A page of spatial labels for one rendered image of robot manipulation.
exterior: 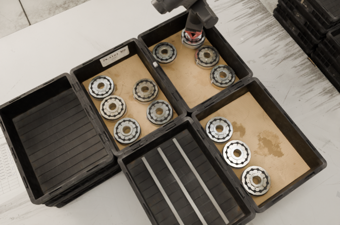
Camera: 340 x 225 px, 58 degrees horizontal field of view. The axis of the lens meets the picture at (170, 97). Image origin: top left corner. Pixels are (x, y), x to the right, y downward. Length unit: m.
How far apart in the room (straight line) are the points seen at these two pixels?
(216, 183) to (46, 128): 0.68
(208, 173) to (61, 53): 0.91
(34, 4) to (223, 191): 2.21
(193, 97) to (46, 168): 0.62
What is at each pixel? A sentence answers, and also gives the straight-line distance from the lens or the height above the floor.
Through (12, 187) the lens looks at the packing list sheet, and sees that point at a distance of 1.43.
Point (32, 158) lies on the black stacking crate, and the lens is 1.28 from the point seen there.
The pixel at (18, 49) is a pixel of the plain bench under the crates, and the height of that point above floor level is 0.70.
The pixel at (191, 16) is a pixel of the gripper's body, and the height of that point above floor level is 1.02.
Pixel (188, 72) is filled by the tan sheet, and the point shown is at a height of 0.83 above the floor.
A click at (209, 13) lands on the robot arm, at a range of 1.10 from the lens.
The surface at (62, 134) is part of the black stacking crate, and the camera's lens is 1.26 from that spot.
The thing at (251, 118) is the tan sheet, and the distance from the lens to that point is 1.24.
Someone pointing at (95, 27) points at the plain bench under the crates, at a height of 0.70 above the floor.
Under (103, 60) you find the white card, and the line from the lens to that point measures 1.26.
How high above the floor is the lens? 1.96
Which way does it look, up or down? 66 degrees down
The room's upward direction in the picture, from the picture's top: 2 degrees counter-clockwise
